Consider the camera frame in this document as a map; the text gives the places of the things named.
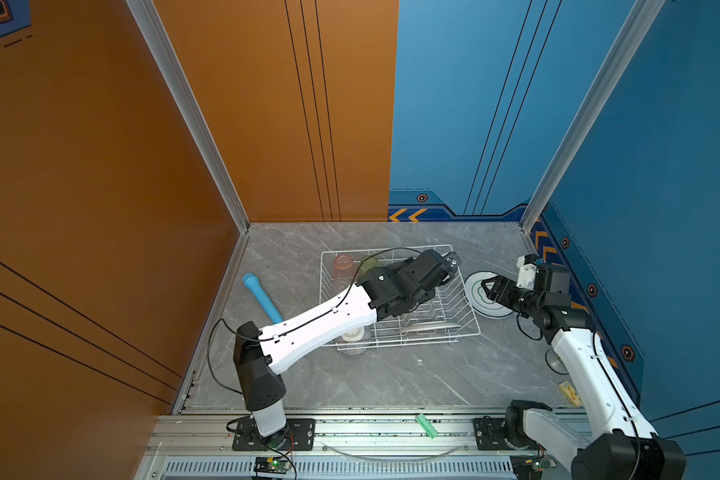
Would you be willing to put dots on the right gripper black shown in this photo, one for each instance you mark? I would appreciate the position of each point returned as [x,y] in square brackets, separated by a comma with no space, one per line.
[504,284]

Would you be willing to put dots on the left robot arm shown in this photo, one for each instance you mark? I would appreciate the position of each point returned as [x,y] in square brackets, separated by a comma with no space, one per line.
[262,355]

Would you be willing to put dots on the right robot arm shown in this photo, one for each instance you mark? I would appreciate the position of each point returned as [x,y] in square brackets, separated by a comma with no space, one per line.
[622,443]

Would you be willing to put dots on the small metal dish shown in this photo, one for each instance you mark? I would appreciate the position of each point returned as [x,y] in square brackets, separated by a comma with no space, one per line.
[555,363]

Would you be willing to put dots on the green transparent cup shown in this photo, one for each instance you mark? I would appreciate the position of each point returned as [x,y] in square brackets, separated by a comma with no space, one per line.
[366,264]

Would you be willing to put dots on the pink transparent cup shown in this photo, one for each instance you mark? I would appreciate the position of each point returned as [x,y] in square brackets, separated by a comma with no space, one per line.
[343,267]

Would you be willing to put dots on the clear upside-down glass bowl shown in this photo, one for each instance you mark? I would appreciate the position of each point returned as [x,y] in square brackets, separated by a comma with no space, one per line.
[353,342]

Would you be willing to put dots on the yellow block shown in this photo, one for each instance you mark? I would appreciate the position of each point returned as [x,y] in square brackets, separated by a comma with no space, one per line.
[570,393]

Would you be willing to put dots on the right circuit board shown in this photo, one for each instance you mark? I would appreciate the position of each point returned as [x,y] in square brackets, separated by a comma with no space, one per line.
[527,468]

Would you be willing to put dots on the circuit board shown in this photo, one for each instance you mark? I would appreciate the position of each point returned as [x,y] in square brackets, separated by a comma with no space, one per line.
[527,468]
[271,468]

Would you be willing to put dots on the left circuit board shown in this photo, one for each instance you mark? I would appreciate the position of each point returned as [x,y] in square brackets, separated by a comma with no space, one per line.
[271,468]

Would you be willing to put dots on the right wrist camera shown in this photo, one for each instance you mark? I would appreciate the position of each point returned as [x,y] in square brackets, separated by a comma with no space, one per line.
[527,271]

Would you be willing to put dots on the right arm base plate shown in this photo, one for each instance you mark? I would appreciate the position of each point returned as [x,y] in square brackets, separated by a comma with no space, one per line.
[490,434]

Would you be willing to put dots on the green clip on rail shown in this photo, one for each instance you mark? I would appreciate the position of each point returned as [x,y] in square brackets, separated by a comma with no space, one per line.
[427,426]

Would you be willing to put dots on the blue cylinder handle tool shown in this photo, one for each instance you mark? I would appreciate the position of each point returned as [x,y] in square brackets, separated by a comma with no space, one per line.
[252,283]

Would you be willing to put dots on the aluminium front rail frame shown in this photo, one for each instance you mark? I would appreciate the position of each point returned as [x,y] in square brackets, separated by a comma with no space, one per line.
[348,444]

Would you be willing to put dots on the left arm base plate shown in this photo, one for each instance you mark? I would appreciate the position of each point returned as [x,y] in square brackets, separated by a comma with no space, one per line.
[297,435]

